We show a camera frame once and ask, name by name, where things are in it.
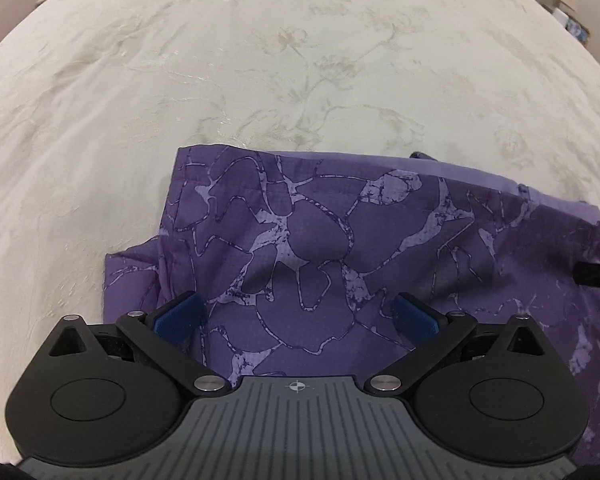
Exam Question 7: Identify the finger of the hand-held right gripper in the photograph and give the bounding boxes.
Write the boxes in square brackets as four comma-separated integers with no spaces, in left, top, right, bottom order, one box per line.
[574,260,600,295]

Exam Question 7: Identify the small blue white box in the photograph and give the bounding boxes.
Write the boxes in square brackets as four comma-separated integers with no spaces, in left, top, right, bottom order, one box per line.
[565,17,591,43]

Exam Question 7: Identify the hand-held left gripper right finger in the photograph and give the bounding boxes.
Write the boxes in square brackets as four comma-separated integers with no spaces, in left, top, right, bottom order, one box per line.
[364,291,551,396]

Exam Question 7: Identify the cream embroidered bedspread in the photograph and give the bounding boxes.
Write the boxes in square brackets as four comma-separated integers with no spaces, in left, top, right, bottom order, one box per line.
[0,0,600,466]

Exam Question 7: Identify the purple patterned hoodie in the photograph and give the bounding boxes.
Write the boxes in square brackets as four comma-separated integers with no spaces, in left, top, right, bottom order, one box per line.
[102,145,600,471]

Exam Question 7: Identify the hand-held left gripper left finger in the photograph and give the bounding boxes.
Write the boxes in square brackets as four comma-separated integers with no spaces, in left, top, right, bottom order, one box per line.
[46,290,232,396]

